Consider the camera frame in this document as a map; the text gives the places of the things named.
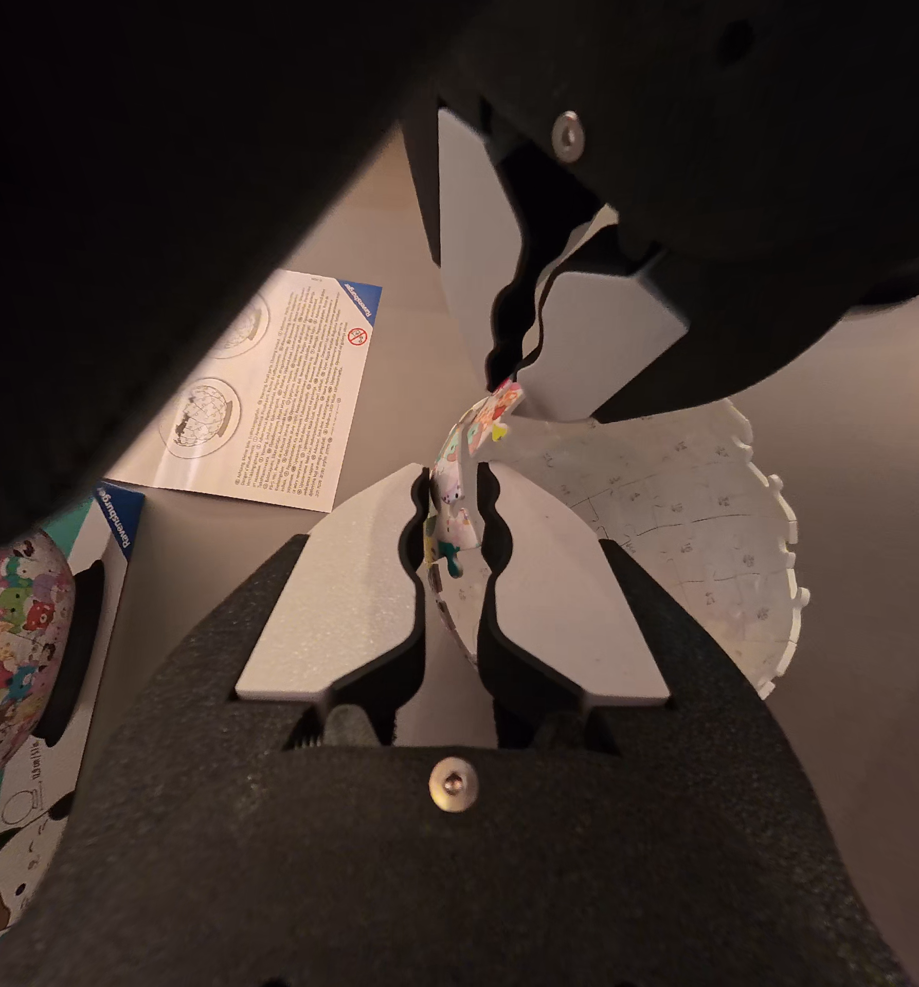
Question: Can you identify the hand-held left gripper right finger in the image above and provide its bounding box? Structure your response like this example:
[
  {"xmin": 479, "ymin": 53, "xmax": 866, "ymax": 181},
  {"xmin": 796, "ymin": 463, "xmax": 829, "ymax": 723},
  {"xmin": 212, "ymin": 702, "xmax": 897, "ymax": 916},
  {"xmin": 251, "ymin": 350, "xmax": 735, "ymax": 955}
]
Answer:
[{"xmin": 475, "ymin": 461, "xmax": 674, "ymax": 706}]

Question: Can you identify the puzzle ball box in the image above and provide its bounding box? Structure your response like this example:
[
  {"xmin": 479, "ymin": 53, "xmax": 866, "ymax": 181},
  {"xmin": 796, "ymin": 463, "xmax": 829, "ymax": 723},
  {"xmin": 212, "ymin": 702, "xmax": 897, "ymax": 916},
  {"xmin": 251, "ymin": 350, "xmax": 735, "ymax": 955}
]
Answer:
[{"xmin": 0, "ymin": 480, "xmax": 146, "ymax": 957}]

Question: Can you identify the half-built puzzle ball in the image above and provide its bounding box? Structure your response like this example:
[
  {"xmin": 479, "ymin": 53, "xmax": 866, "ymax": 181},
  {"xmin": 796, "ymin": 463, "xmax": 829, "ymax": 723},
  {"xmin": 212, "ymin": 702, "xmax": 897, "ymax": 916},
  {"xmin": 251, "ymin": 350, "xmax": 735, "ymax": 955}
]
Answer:
[{"xmin": 423, "ymin": 378, "xmax": 813, "ymax": 699}]

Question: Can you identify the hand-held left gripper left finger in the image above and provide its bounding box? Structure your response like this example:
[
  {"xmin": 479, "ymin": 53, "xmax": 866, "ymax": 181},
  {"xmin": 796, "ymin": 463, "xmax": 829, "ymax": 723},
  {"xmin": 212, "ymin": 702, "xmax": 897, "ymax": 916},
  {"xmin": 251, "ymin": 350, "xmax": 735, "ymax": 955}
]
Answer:
[{"xmin": 233, "ymin": 461, "xmax": 431, "ymax": 704}]

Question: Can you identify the folded instruction sheet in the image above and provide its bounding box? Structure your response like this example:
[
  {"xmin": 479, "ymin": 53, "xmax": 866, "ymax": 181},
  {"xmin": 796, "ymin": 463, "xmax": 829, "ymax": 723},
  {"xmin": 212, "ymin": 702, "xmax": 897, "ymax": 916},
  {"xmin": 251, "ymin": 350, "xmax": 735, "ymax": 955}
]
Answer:
[{"xmin": 103, "ymin": 267, "xmax": 385, "ymax": 514}]

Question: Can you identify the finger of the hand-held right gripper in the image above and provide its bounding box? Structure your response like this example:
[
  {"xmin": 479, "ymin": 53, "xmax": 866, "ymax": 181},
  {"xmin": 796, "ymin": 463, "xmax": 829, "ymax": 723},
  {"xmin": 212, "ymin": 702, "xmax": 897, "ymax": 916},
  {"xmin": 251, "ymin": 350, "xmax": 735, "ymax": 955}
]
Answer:
[
  {"xmin": 435, "ymin": 104, "xmax": 541, "ymax": 390},
  {"xmin": 512, "ymin": 203, "xmax": 693, "ymax": 424}
]

